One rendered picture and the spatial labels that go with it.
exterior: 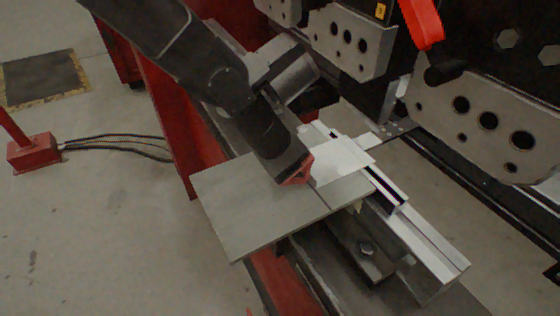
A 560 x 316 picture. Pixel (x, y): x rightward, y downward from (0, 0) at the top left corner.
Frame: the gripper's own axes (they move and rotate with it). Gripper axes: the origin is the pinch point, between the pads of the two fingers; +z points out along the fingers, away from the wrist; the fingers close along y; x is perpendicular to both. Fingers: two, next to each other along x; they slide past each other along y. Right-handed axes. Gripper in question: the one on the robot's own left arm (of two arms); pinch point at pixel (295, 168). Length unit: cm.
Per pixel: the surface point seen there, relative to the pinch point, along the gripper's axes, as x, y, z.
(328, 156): -6.1, 0.4, 4.3
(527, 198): -27.9, -21.9, 20.1
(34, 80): 122, 268, 48
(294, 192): 2.5, -3.5, 0.0
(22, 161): 123, 156, 41
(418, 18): -16.2, -11.8, -23.1
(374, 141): -14.9, -0.8, 8.5
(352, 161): -8.8, -2.7, 5.7
